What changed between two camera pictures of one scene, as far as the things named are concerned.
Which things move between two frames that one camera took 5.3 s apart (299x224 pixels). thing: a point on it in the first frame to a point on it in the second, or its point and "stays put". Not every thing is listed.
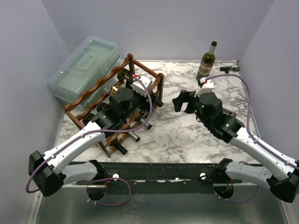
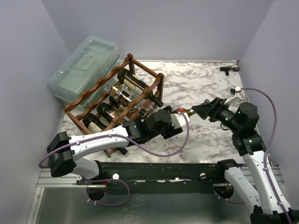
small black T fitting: [227, 69] stays put
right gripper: [188, 102] to [215, 109]
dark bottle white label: [126, 76] stays put
